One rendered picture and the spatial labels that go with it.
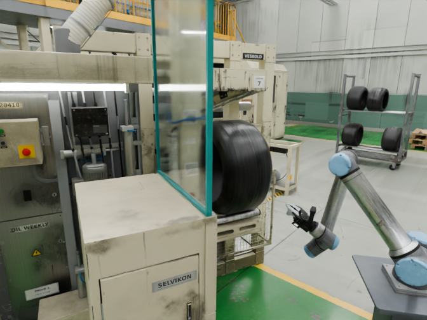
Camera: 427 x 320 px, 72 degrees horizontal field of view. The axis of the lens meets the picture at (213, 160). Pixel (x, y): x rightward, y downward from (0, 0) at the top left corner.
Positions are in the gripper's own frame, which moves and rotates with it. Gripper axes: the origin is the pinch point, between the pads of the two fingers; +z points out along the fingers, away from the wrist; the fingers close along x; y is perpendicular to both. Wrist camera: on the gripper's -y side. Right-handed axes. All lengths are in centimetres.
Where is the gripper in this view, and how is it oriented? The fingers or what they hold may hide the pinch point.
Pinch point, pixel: (288, 204)
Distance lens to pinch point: 180.3
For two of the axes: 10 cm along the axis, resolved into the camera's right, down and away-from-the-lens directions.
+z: -8.0, -6.0, -0.1
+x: 4.0, -5.3, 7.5
